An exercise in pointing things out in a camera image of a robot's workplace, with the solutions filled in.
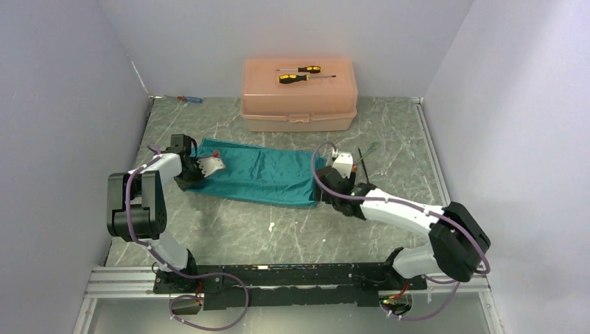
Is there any teal cloth napkin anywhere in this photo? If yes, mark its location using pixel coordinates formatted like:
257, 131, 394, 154
189, 138, 316, 207

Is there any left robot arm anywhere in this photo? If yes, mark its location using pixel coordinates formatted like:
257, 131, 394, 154
106, 134, 205, 292

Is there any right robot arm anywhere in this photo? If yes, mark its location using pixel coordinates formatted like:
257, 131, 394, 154
312, 166, 491, 289

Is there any black spoon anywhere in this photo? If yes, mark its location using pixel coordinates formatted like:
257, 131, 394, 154
358, 148, 372, 183

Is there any red-blue screwdriver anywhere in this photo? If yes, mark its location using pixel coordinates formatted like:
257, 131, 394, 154
165, 95, 203, 104

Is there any pink plastic toolbox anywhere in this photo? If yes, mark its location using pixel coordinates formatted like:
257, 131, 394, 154
241, 57, 358, 132

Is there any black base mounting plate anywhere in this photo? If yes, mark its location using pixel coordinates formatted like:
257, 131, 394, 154
153, 262, 427, 310

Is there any large yellow-black screwdriver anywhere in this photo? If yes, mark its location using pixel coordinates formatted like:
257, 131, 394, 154
278, 74, 336, 84

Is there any small yellow-black screwdriver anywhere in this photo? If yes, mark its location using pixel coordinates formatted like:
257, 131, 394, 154
278, 65, 321, 74

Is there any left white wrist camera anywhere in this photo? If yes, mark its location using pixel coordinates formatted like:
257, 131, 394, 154
197, 150, 225, 178

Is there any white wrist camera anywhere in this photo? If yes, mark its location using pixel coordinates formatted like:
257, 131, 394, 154
331, 149, 355, 179
197, 150, 225, 178

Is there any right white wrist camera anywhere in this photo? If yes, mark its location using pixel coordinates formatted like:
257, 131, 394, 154
331, 149, 355, 179

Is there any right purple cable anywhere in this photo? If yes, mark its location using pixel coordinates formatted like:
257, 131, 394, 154
311, 142, 491, 323

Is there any purple cable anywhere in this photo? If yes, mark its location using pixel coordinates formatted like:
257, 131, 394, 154
311, 142, 491, 323
125, 144, 250, 332

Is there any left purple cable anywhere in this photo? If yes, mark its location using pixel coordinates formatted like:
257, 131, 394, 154
125, 144, 250, 332

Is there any aluminium frame rail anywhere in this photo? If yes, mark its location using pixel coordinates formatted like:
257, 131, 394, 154
74, 267, 504, 333

